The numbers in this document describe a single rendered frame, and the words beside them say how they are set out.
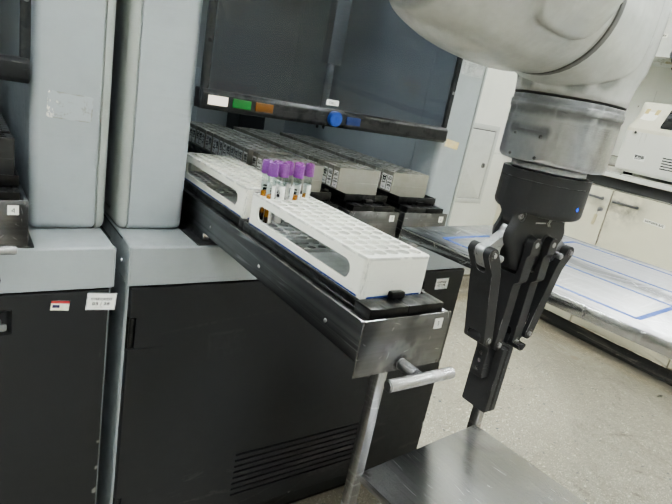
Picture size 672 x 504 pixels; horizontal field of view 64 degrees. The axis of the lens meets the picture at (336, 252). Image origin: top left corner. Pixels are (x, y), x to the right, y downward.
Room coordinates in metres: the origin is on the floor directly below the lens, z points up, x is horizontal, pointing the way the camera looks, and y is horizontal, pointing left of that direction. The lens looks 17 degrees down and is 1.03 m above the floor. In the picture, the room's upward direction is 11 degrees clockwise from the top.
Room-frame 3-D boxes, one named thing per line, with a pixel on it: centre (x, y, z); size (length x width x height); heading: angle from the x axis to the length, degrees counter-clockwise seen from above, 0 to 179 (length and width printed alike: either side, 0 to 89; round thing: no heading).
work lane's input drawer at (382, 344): (0.82, 0.10, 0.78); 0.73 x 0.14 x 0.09; 37
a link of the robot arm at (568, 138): (0.48, -0.17, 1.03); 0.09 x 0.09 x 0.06
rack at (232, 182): (0.96, 0.21, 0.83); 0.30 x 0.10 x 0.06; 37
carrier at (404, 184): (1.27, -0.14, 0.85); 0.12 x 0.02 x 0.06; 126
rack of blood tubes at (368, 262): (0.71, 0.01, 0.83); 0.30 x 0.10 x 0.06; 38
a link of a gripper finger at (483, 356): (0.46, -0.15, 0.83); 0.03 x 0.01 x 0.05; 127
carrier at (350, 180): (1.18, -0.01, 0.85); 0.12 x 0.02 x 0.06; 127
